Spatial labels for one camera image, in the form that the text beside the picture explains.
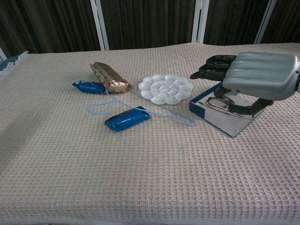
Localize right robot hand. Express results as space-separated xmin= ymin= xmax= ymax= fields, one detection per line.
xmin=189 ymin=52 xmax=300 ymax=119

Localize thin-framed eyeglasses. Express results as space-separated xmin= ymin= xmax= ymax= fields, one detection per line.
xmin=198 ymin=96 xmax=255 ymax=120

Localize blue glasses case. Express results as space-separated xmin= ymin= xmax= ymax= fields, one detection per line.
xmin=188 ymin=82 xmax=265 ymax=138

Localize white flower paint palette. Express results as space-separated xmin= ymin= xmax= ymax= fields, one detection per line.
xmin=137 ymin=74 xmax=194 ymax=105

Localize dark brown curtain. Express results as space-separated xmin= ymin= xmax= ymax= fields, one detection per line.
xmin=0 ymin=0 xmax=300 ymax=57

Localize blue snack packet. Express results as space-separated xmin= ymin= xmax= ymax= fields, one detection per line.
xmin=104 ymin=105 xmax=150 ymax=132
xmin=71 ymin=80 xmax=106 ymax=95

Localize gold snack packet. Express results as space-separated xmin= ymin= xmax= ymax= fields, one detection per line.
xmin=90 ymin=61 xmax=133 ymax=94

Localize beige waffle tablecloth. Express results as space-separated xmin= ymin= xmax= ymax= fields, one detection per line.
xmin=0 ymin=42 xmax=300 ymax=222

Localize light blue wire hanger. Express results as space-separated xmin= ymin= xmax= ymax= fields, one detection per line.
xmin=87 ymin=88 xmax=195 ymax=127

